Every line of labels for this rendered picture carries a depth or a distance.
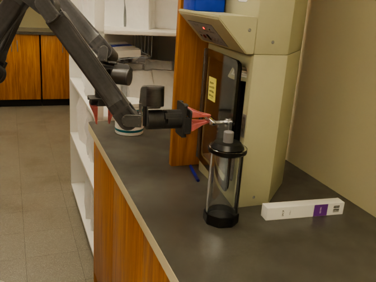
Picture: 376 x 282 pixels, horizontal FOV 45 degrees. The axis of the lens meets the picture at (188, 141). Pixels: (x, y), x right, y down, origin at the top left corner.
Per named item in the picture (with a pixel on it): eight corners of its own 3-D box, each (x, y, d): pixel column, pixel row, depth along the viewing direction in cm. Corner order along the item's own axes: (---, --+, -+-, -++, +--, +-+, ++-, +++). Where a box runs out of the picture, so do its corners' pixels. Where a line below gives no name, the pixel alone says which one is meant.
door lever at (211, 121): (217, 119, 142) (218, 111, 142) (228, 127, 134) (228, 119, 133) (201, 119, 141) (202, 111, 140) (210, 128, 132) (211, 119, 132)
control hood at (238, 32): (208, 41, 153) (210, 10, 150) (254, 54, 124) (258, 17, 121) (176, 40, 149) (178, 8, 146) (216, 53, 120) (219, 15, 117)
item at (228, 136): (248, 153, 126) (251, 131, 124) (234, 162, 119) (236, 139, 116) (219, 146, 130) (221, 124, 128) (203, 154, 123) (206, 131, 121)
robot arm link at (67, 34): (39, 6, 128) (28, 3, 118) (55, -6, 128) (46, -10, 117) (127, 128, 138) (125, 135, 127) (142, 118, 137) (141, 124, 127)
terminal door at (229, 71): (199, 158, 165) (208, 47, 153) (227, 192, 137) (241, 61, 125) (197, 158, 165) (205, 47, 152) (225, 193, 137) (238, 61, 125)
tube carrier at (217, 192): (245, 215, 132) (253, 146, 126) (229, 229, 123) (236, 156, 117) (213, 204, 138) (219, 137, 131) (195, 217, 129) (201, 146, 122)
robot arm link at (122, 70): (108, 53, 164) (99, 45, 155) (138, 56, 161) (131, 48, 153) (102, 85, 162) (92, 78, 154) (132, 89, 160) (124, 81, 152)
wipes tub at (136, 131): (139, 127, 214) (140, 96, 209) (146, 135, 202) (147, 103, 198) (112, 128, 209) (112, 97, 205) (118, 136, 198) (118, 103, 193)
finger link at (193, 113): (215, 110, 135) (186, 111, 131) (213, 133, 137) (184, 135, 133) (206, 105, 141) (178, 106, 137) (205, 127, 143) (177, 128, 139)
